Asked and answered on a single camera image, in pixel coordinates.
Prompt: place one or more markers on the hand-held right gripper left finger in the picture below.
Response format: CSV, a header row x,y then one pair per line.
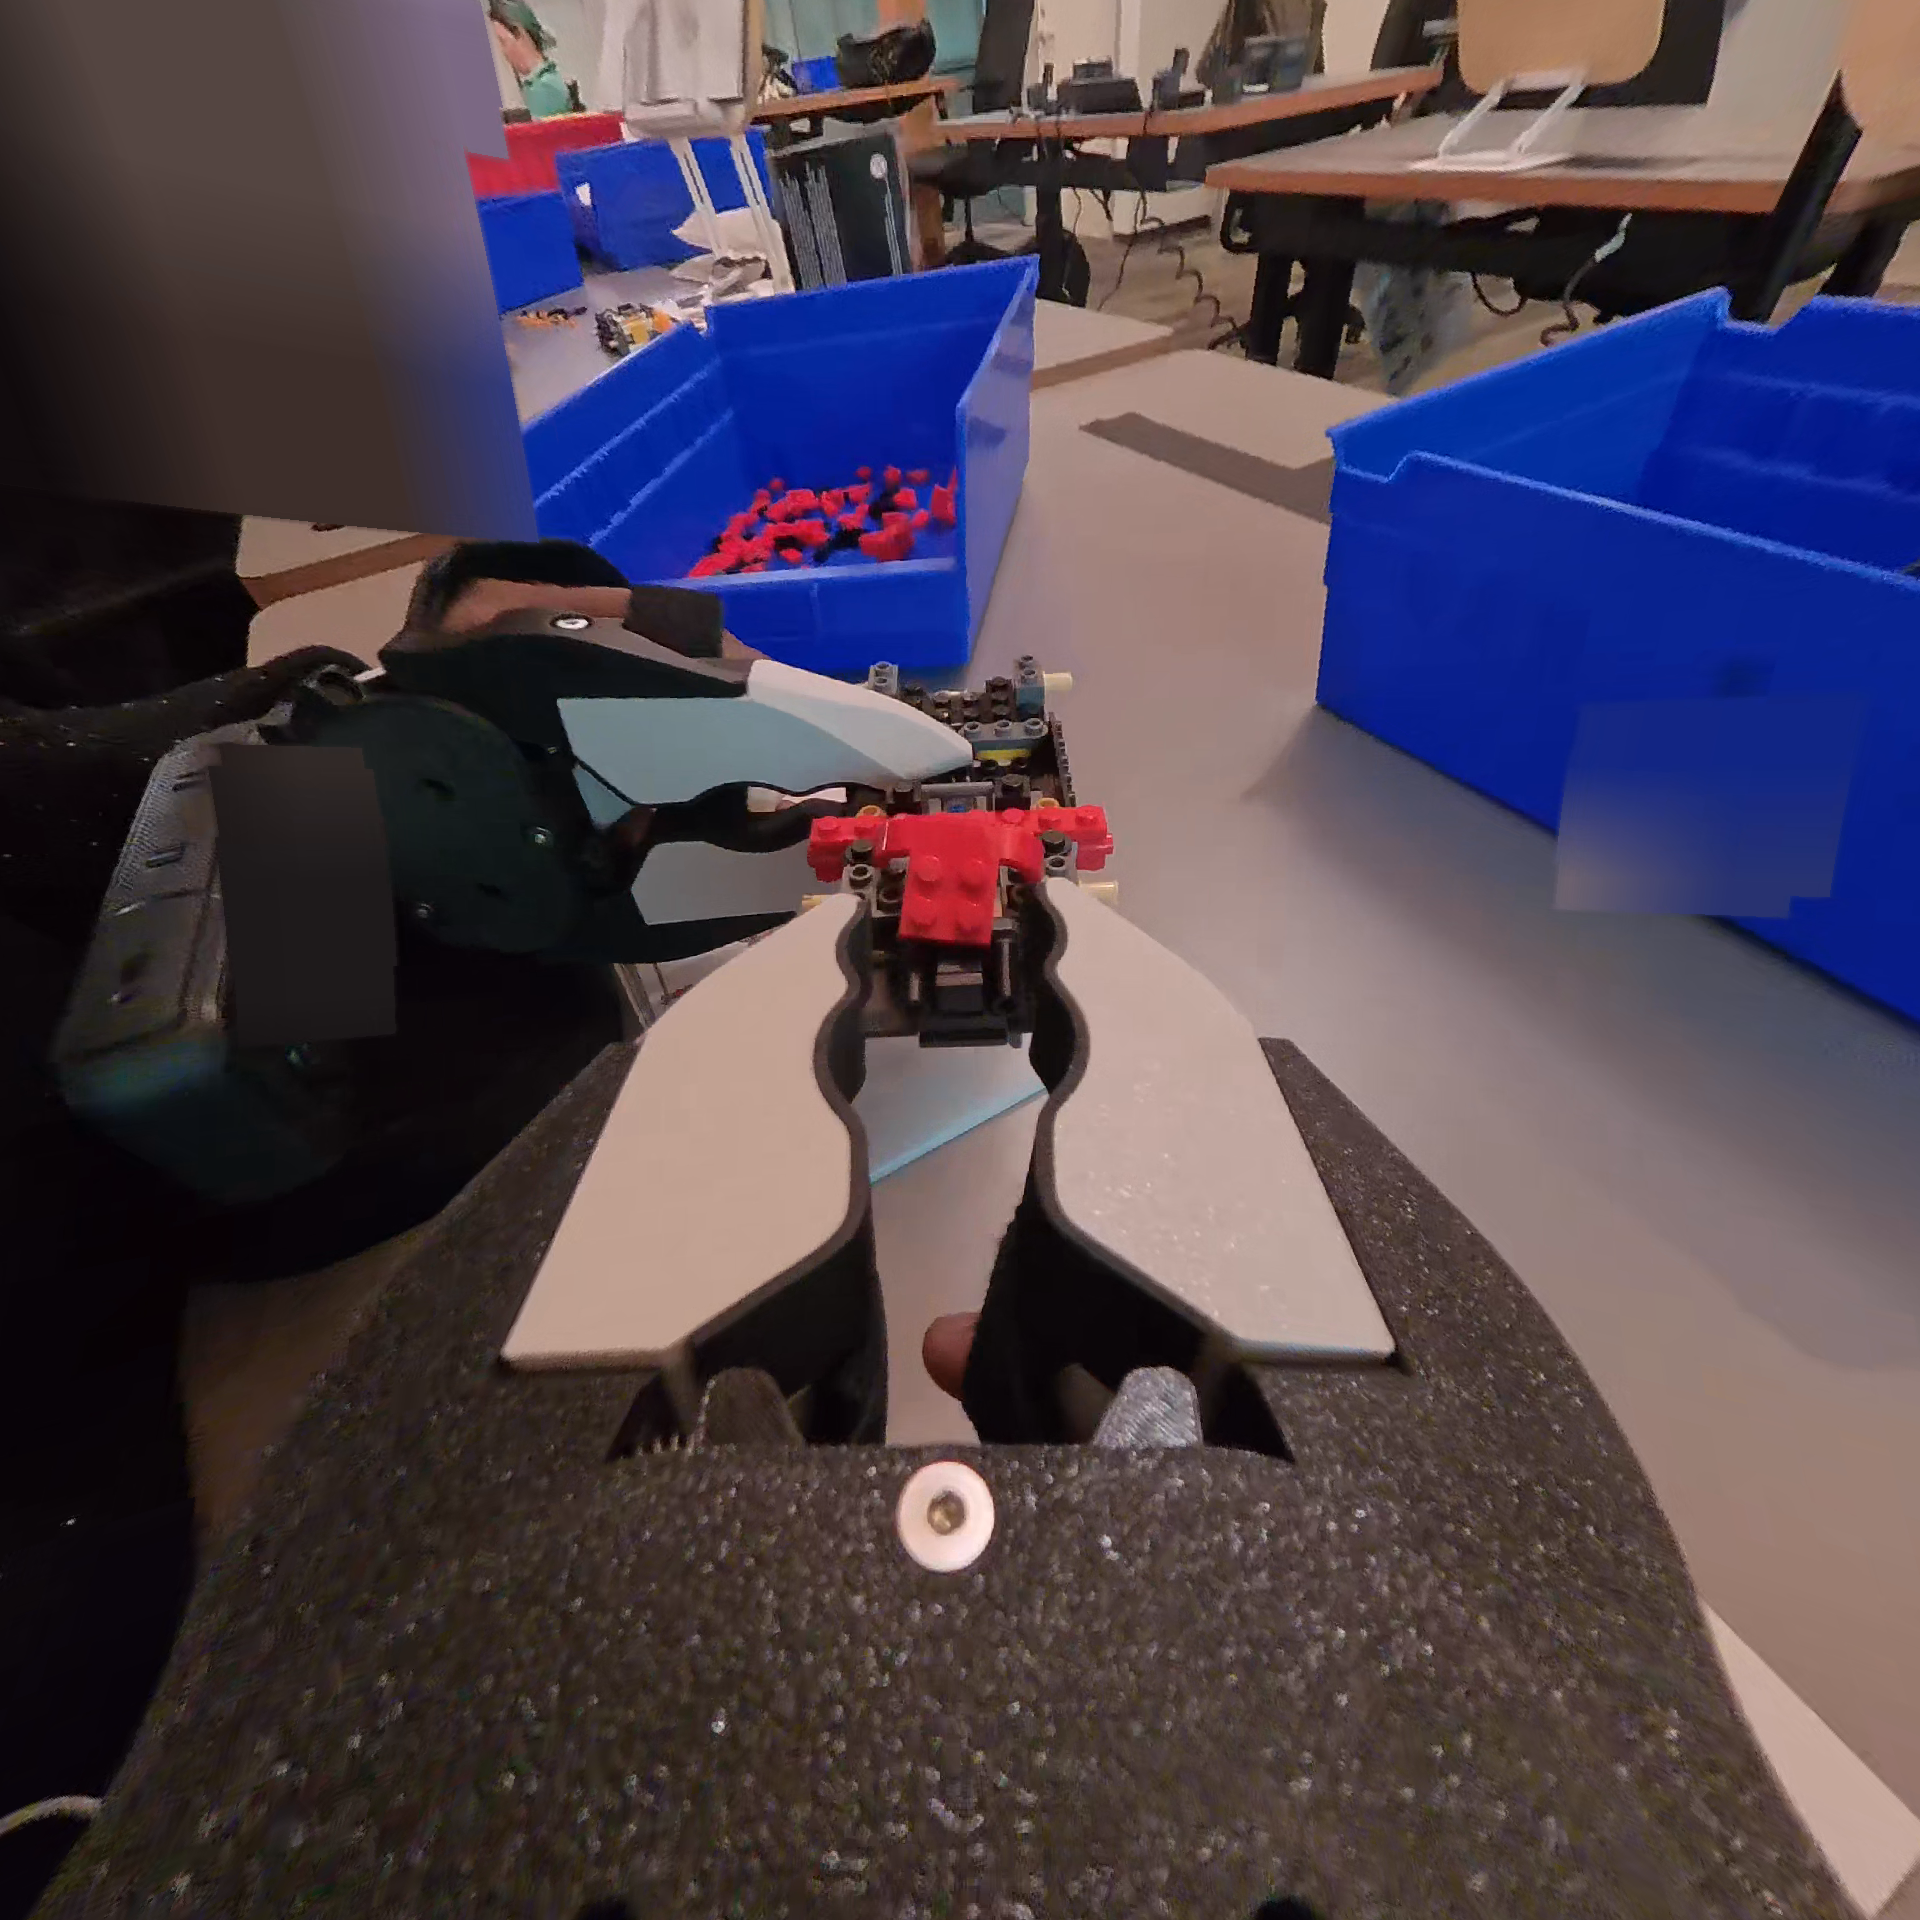
x,y
708,1186

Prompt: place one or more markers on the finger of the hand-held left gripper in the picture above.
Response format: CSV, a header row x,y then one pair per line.
x,y
781,737
708,909

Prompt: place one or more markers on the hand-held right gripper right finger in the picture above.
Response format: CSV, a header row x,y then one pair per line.
x,y
1215,1186

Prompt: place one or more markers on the lego car chassis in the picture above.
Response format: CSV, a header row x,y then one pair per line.
x,y
991,721

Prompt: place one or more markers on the red t-shaped lego piece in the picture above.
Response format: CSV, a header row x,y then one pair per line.
x,y
952,885

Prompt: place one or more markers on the small black lego piece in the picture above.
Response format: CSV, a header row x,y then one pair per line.
x,y
969,1005

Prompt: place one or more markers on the blue bin holding red bricks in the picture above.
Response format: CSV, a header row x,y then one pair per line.
x,y
839,361

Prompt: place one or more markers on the pile of red lego bricks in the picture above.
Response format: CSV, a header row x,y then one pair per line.
x,y
810,524

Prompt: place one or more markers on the small lego model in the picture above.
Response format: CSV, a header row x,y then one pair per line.
x,y
634,331

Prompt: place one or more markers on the person's left hand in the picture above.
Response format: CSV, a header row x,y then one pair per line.
x,y
494,591

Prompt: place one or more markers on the white instruction booklet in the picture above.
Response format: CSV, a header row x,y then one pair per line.
x,y
933,1112

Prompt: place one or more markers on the black cardboard box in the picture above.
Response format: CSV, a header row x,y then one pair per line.
x,y
839,211

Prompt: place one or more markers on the small blue bin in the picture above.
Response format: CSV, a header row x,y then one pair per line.
x,y
645,202
525,255

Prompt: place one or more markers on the small red bin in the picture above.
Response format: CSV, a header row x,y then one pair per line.
x,y
558,151

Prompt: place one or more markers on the blue bin with black divider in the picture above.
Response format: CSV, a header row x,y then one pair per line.
x,y
1470,600

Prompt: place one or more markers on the person's black clothing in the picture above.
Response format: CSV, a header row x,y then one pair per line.
x,y
76,1499

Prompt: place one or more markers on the wooden edged office desk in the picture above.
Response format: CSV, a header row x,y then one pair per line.
x,y
1500,175
1199,111

